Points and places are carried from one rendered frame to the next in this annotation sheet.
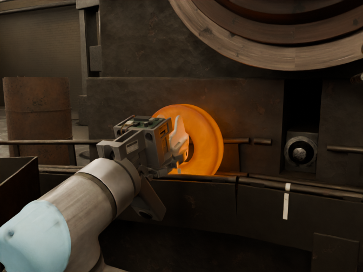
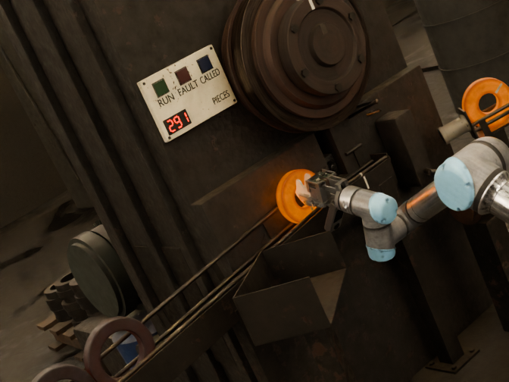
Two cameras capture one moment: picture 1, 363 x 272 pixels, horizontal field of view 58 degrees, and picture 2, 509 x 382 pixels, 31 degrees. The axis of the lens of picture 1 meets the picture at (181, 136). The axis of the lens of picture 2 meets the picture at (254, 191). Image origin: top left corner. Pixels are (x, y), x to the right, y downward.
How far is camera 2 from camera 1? 2.39 m
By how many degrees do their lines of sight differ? 58
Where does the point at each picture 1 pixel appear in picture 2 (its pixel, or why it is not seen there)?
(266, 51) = (327, 120)
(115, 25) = (186, 158)
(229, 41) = (311, 123)
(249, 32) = (323, 114)
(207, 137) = not seen: hidden behind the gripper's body
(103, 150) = (340, 186)
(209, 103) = (287, 167)
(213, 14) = (305, 114)
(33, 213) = (379, 195)
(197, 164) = not seen: hidden behind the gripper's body
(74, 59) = not seen: outside the picture
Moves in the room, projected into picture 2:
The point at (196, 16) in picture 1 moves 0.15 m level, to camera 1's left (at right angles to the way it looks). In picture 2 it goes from (292, 118) to (273, 138)
